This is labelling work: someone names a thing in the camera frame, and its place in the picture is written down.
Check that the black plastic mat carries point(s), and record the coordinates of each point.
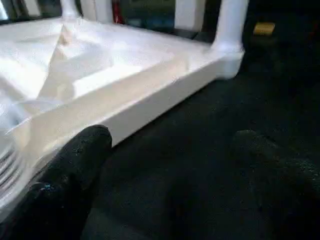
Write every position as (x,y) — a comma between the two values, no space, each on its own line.
(200,130)

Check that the small beige label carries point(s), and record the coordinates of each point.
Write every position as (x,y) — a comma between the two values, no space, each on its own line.
(263,28)

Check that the white sideboard with glass doors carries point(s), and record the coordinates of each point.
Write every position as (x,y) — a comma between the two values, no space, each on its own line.
(190,12)

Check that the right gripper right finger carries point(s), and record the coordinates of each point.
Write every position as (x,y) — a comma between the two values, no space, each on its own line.
(280,195)

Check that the white plastic table top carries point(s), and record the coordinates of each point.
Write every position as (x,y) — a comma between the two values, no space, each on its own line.
(100,50)

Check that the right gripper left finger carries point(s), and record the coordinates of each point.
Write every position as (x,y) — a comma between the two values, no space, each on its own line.
(65,195)

